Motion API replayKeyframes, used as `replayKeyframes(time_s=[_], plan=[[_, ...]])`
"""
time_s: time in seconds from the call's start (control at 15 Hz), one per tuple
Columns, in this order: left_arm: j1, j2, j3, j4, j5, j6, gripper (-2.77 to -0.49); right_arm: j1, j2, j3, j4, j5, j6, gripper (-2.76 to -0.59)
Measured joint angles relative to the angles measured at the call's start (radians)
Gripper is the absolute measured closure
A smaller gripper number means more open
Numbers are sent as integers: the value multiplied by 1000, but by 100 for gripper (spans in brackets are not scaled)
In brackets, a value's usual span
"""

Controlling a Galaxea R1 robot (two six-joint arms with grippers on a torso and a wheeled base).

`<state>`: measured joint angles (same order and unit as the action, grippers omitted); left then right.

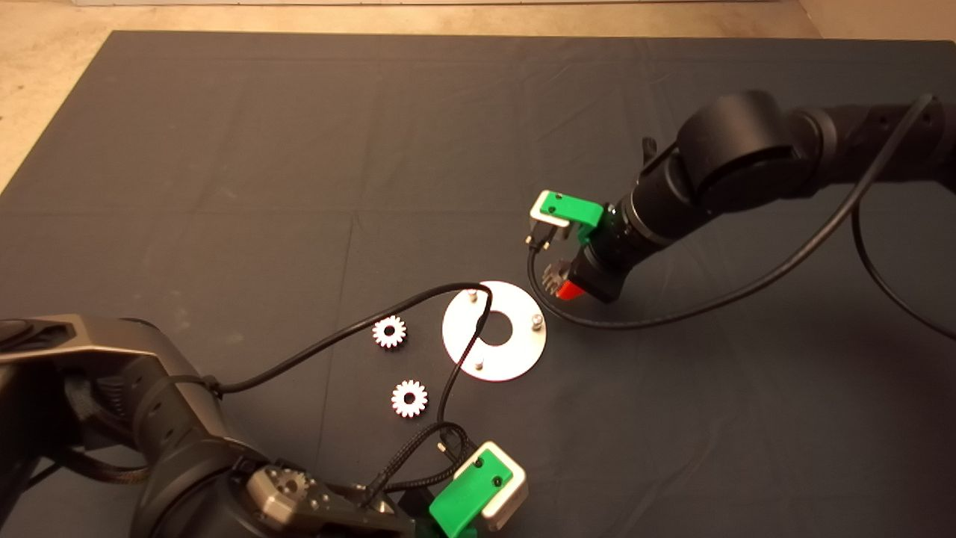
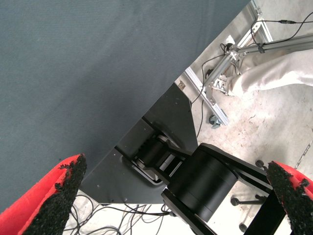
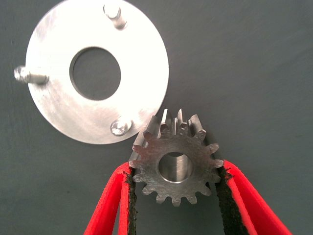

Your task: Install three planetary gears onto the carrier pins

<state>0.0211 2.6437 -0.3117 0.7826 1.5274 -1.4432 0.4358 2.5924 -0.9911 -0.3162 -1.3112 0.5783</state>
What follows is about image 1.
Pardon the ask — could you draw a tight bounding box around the black right camera cable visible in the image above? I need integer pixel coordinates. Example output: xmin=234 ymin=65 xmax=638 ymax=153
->
xmin=525 ymin=93 xmax=956 ymax=344

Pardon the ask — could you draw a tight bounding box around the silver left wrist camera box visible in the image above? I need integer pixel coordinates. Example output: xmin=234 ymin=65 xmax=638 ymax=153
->
xmin=454 ymin=441 xmax=529 ymax=531

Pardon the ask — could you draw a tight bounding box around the smooth black left camera cable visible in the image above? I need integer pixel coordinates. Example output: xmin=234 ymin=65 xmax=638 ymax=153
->
xmin=209 ymin=282 xmax=494 ymax=449

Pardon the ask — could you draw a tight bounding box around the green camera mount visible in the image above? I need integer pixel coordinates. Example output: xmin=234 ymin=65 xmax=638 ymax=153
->
xmin=429 ymin=457 xmax=512 ymax=538
xmin=539 ymin=191 xmax=604 ymax=241

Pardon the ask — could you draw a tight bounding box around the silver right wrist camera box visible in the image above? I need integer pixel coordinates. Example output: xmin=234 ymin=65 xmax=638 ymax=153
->
xmin=529 ymin=196 xmax=572 ymax=234

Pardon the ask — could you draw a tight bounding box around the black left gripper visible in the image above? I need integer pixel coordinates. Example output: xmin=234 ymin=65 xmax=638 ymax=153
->
xmin=396 ymin=489 xmax=445 ymax=538

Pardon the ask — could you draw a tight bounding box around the braided black left gripper cable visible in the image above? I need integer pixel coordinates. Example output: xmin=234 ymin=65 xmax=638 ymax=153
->
xmin=358 ymin=422 xmax=475 ymax=509

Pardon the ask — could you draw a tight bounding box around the round metal carrier plate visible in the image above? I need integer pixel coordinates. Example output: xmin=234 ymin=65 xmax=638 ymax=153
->
xmin=442 ymin=281 xmax=547 ymax=383

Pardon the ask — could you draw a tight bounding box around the green left camera mount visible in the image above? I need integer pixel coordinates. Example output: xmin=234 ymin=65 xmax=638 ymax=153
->
xmin=429 ymin=457 xmax=512 ymax=538

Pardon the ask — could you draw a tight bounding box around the small steel planetary gear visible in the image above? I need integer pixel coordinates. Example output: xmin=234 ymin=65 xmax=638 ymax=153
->
xmin=541 ymin=259 xmax=574 ymax=296

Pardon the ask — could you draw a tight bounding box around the dark grey table cloth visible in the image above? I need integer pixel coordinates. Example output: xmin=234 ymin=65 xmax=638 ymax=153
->
xmin=0 ymin=30 xmax=956 ymax=538

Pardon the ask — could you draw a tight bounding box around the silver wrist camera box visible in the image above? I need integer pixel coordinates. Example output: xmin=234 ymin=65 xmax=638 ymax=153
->
xmin=529 ymin=196 xmax=572 ymax=234
xmin=454 ymin=441 xmax=529 ymax=531

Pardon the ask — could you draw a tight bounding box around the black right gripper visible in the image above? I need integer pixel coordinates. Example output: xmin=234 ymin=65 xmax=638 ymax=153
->
xmin=556 ymin=238 xmax=636 ymax=303

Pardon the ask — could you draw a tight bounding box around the green right camera mount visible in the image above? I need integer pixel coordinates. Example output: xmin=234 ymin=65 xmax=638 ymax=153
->
xmin=539 ymin=191 xmax=604 ymax=241

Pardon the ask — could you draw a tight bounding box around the white gear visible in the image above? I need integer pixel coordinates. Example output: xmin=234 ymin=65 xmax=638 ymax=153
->
xmin=391 ymin=380 xmax=429 ymax=418
xmin=373 ymin=315 xmax=408 ymax=350

